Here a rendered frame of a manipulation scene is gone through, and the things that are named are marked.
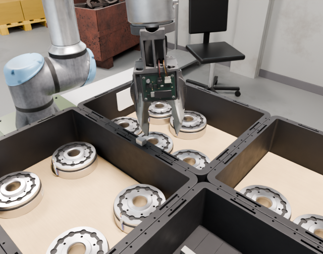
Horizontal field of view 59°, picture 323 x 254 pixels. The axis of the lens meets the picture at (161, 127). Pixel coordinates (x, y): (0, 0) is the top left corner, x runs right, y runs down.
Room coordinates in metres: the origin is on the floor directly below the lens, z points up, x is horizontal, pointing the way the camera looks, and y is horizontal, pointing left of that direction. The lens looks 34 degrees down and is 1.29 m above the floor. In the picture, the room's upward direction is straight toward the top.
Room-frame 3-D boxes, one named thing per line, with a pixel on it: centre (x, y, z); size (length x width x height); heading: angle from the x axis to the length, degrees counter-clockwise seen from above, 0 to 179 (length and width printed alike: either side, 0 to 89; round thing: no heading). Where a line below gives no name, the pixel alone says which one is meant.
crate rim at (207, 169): (0.62, -0.02, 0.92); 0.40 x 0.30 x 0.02; 48
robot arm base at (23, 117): (0.81, 0.41, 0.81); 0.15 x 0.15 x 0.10
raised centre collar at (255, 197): (0.38, -0.20, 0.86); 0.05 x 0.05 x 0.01
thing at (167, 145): (0.57, 0.02, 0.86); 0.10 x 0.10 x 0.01
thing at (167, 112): (0.75, 0.01, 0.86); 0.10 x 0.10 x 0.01
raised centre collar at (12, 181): (0.42, 0.30, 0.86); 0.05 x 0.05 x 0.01
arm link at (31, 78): (0.81, 0.40, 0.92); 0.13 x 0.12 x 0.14; 125
